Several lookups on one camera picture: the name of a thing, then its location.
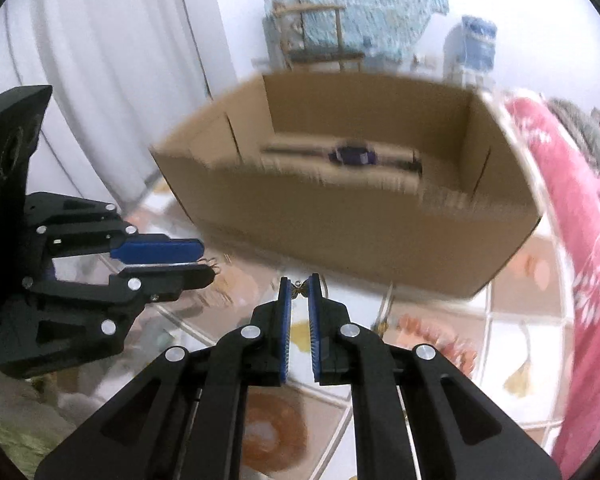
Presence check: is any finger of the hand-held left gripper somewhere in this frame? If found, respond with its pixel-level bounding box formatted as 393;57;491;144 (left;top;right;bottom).
22;192;205;266
0;264;216;380

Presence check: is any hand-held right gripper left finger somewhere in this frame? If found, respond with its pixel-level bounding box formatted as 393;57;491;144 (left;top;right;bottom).
34;276;293;480

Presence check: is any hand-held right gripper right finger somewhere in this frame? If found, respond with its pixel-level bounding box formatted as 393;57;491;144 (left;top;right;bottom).
306;274;563;480

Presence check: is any brown cardboard box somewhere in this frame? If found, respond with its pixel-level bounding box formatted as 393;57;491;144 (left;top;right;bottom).
150;71;546;301

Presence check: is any pink strap smartwatch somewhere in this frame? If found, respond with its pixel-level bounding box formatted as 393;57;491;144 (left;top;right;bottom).
262;137;423;176

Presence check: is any white curtain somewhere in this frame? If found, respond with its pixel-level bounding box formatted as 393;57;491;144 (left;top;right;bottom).
0;0;216;211

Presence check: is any leaf patterned tablecloth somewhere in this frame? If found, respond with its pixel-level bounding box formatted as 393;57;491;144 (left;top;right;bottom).
125;170;576;480

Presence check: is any green patterned cloth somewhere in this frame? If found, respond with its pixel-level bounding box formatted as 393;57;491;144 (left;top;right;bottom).
0;400;66;478

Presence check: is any wooden chair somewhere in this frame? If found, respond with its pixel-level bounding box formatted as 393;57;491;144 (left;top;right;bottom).
272;2;366;73

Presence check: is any pink floral blanket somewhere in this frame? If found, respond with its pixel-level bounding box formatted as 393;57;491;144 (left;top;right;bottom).
502;92;600;476

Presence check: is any turquoise patterned cloth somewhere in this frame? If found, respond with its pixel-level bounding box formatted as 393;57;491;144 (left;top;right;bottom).
262;0;451;68

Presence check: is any grey green blanket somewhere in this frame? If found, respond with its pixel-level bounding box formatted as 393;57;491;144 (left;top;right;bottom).
545;97;600;181

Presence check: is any pink bead bracelet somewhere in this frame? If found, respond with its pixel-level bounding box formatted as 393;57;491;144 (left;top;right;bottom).
399;312;477;377

